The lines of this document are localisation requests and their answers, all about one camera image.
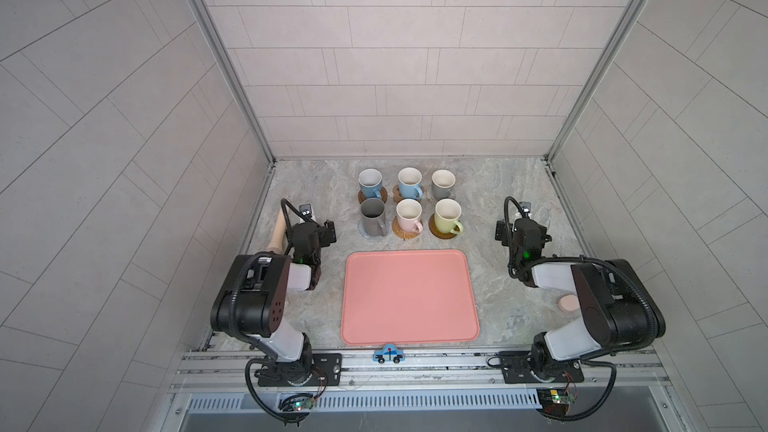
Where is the light blue woven coaster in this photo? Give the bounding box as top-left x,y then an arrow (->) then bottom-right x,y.
357,219 -> 392,241

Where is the grey metal mug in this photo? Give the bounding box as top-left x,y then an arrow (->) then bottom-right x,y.
360,198 -> 386,235

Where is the green handled white mug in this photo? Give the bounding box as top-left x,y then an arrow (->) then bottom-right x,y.
434,198 -> 464,235

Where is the blue mug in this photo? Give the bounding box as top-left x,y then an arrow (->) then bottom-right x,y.
398,167 -> 424,201
358,168 -> 383,199

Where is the tan rattan coaster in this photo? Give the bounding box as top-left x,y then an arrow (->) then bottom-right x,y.
392,219 -> 423,240

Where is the brown wooden coaster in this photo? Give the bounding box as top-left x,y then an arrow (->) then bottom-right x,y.
428,216 -> 460,240
357,188 -> 389,204

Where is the grey handled white mug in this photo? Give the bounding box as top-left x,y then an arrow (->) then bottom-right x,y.
431,169 -> 456,202

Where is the cork paw print coaster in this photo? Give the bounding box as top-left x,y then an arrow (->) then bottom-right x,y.
393,184 -> 424,203

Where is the pink handled white mug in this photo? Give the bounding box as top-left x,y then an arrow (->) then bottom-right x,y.
396,198 -> 423,235

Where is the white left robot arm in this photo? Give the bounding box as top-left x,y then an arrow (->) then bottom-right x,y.
210,217 -> 336,384

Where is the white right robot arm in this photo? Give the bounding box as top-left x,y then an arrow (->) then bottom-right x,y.
495,217 -> 666,370

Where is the beige wooden rolling pin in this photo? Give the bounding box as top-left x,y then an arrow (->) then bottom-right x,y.
266,200 -> 288,255

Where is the pink round soap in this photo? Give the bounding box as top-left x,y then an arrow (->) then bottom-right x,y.
557,294 -> 580,313

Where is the pink silicone tray mat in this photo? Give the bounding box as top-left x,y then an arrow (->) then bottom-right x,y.
341,249 -> 480,346

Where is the blue toy car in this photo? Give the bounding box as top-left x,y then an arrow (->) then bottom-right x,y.
373,344 -> 405,364

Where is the left circuit board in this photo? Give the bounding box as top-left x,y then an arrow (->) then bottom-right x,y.
279,393 -> 317,413

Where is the circuit board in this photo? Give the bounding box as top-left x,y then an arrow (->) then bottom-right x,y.
279,393 -> 317,413
536,388 -> 578,417

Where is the right circuit board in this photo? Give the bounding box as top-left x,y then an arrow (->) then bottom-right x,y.
536,388 -> 578,417

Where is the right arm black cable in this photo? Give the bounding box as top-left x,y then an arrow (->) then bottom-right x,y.
502,195 -> 661,422

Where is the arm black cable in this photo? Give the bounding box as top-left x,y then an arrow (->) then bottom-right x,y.
226,197 -> 328,426
502,195 -> 661,422

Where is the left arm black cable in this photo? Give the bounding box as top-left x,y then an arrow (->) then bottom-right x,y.
226,197 -> 328,426

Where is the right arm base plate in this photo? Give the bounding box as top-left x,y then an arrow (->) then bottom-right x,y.
497,351 -> 585,386

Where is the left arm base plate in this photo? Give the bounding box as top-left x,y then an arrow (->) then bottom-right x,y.
251,353 -> 342,387

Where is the aluminium rail frame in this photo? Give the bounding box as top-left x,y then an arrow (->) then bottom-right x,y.
144,347 -> 694,431

